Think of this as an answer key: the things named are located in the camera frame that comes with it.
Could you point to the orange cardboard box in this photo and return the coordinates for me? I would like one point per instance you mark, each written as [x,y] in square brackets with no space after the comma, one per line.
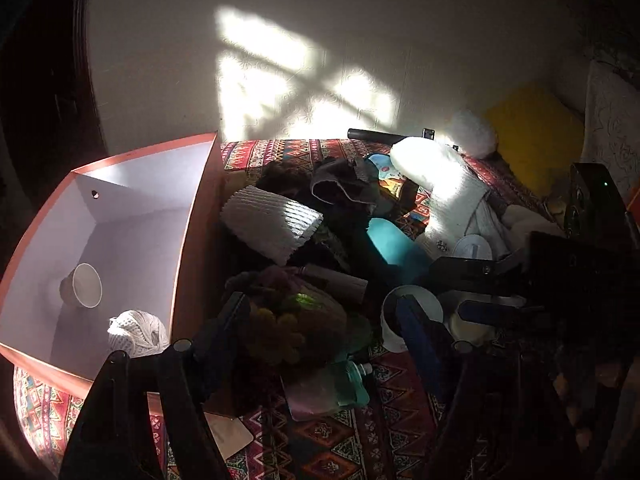
[130,220]

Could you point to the white paper cup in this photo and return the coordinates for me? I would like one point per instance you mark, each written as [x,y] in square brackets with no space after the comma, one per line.
[85,285]

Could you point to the patterned red blanket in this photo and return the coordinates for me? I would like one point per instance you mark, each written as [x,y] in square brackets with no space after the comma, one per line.
[360,440]

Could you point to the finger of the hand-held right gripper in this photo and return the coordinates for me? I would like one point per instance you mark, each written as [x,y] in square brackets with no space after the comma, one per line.
[465,270]
[485,312]

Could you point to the dark grey cloth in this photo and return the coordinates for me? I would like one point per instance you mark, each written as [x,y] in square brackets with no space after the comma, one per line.
[340,182]

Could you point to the green plastic bottle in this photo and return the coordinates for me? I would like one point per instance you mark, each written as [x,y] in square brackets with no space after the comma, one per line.
[345,382]

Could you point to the brown cardboard tube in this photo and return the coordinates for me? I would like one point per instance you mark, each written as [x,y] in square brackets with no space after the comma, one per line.
[335,282]

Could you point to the yellow pillow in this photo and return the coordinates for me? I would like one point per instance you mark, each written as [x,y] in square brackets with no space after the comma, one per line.
[535,135]

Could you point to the white line-drawing cloth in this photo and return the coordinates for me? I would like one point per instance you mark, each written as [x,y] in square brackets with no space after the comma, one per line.
[615,120]

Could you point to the white ribbed foam sleeve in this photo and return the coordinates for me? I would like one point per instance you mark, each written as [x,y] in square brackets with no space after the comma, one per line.
[270,222]

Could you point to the teal cylinder bottle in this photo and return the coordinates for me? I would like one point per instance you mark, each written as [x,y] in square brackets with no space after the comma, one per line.
[395,250]

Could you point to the white round lid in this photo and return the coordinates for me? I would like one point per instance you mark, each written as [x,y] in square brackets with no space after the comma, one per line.
[472,247]

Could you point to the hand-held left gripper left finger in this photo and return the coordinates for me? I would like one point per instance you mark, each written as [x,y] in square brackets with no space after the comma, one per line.
[227,320]

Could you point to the beige card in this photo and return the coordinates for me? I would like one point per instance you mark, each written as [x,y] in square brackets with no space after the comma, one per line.
[232,435]

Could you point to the white fluffy pillow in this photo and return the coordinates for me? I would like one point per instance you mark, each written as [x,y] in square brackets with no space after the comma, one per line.
[472,132]

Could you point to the large white plush toy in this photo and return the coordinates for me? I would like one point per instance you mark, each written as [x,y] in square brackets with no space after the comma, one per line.
[445,185]

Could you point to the white yarn ball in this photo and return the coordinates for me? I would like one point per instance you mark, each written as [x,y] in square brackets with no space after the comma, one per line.
[137,332]

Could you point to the black rod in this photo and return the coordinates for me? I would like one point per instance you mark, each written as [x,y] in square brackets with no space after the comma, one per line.
[375,135]

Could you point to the white plastic cup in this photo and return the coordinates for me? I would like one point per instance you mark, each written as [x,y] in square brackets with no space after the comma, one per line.
[395,320]

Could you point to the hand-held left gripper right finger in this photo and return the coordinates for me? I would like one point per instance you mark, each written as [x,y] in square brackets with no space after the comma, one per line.
[417,330]

